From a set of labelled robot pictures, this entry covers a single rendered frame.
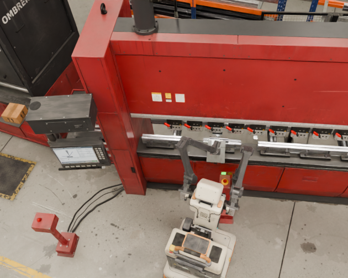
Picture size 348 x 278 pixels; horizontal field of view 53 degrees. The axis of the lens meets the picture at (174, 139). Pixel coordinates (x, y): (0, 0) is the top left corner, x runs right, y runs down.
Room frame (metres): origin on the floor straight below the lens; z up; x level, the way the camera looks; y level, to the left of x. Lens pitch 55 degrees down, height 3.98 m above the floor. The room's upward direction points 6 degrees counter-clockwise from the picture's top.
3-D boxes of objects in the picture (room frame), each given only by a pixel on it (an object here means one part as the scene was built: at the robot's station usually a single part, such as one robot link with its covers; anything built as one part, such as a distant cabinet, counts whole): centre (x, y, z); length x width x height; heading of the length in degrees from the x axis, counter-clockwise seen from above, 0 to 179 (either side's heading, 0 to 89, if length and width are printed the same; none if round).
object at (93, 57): (2.40, 0.47, 1.15); 0.85 x 0.25 x 2.30; 168
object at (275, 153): (1.84, -1.02, 0.89); 0.30 x 0.05 x 0.03; 78
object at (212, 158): (1.88, -0.41, 1.00); 0.26 x 0.18 x 0.01; 168
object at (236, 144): (2.01, -0.50, 0.92); 0.39 x 0.06 x 0.10; 78
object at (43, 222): (1.42, 1.37, 0.41); 0.25 x 0.20 x 0.83; 168
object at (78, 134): (2.03, 0.88, 1.17); 0.40 x 0.24 x 0.07; 78
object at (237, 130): (1.98, -0.61, 1.26); 0.15 x 0.09 x 0.17; 78
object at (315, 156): (1.75, -1.41, 0.89); 0.30 x 0.05 x 0.03; 78
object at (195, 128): (2.07, -0.22, 1.26); 0.15 x 0.09 x 0.17; 78
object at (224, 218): (1.61, -0.51, 0.06); 0.25 x 0.20 x 0.12; 170
